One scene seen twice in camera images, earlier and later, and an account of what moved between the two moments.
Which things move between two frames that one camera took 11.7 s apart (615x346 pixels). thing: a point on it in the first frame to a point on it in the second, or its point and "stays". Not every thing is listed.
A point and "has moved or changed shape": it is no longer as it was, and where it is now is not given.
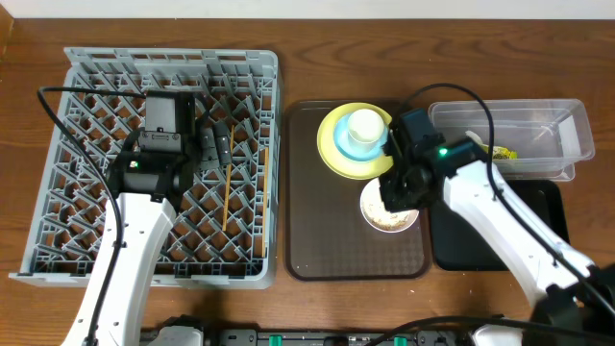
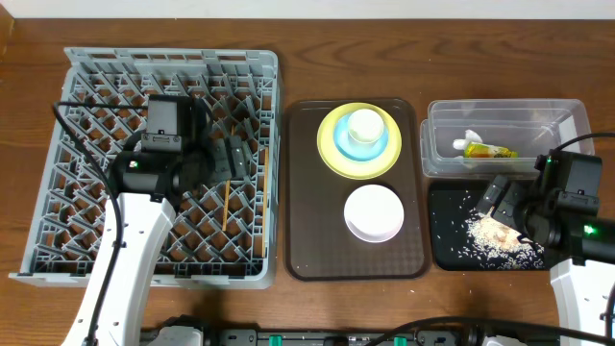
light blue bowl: [355, 150] stays
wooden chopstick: [229, 178] stays
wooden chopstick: [265, 202] stays
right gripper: [394, 175] to [515, 210]
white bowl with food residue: [376, 213] has moved or changed shape
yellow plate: [341, 164] stays
